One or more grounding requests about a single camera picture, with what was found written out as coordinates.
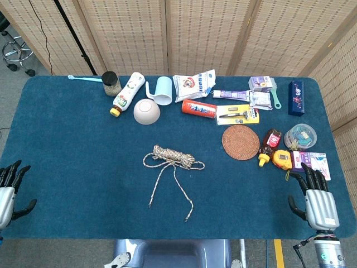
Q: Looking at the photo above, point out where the honey bottle yellow cap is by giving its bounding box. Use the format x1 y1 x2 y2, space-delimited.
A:
258 128 283 168

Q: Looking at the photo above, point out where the glass jar black lid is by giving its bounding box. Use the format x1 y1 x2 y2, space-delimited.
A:
101 71 122 97

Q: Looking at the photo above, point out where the clear tub of clips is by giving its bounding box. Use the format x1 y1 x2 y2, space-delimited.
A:
283 123 318 151

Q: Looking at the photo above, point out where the blue carpet table cloth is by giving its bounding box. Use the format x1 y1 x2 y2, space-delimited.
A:
0 75 357 240

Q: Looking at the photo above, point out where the black stand pole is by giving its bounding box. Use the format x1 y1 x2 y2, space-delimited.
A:
53 0 98 76

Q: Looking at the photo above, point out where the braided beige rope bundle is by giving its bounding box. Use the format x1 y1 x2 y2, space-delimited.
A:
142 144 206 223

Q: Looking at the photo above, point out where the yellow tape measure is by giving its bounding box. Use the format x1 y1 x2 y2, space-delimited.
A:
272 149 293 182

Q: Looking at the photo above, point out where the white snack bag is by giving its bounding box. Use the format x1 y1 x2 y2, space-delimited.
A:
172 69 218 103

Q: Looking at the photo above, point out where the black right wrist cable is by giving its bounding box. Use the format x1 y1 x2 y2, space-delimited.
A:
292 236 316 268

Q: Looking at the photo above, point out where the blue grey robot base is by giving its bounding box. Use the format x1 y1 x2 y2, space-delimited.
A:
104 238 243 268

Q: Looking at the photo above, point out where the thin black hanging cable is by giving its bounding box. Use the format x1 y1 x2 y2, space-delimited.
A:
27 0 54 75

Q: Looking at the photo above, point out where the white wipes packet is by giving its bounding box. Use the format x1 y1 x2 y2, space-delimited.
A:
249 90 273 111

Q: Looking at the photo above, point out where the bamboo folding screen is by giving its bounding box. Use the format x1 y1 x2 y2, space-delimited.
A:
0 0 357 196

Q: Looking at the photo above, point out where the white red blue carton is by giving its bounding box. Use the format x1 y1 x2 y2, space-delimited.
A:
308 152 332 181

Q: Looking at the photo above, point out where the white drink bottle yellow cap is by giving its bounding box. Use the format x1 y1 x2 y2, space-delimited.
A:
109 71 146 117

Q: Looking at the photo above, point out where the light blue toothbrush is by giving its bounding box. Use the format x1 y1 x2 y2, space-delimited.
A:
67 74 103 83

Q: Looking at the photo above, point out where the beige bowl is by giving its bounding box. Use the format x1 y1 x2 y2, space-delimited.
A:
133 98 161 126

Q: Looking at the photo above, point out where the purple white flat box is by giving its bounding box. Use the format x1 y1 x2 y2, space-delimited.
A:
290 150 313 173

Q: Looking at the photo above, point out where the round woven rattan coaster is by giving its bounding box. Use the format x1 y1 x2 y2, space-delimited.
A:
221 125 260 161

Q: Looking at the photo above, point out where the green plastic brush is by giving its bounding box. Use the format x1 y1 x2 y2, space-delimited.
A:
268 77 282 109

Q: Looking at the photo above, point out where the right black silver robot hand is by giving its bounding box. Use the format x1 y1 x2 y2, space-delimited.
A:
288 162 340 231

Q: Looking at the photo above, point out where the dark blue printed box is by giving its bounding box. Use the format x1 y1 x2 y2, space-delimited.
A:
288 80 306 117

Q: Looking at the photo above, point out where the purple white toothpaste tube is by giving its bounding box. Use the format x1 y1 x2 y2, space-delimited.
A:
212 89 251 101

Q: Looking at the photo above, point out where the small purple white carton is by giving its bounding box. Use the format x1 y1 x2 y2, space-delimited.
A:
248 76 273 93

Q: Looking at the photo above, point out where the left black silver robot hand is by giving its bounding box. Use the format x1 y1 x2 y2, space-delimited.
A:
0 159 37 231

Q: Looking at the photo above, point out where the razor in yellow blister pack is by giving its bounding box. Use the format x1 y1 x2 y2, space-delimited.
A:
216 104 260 126

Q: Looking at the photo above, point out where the orange drink can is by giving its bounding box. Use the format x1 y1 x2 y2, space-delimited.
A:
181 99 218 119

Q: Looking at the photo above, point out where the light blue handled cup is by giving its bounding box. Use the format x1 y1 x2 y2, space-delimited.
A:
145 76 173 106

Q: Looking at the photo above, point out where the chrome base office stool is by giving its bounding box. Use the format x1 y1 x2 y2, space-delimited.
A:
0 11 36 77

